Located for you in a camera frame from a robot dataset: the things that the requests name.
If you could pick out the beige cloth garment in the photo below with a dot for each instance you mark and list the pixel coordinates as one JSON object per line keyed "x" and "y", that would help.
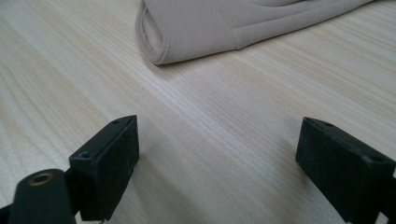
{"x": 193, "y": 28}

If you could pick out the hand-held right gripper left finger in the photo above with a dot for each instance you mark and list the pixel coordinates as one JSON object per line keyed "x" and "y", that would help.
{"x": 106, "y": 168}

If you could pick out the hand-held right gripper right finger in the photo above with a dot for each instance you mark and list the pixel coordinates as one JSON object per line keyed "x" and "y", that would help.
{"x": 345, "y": 174}

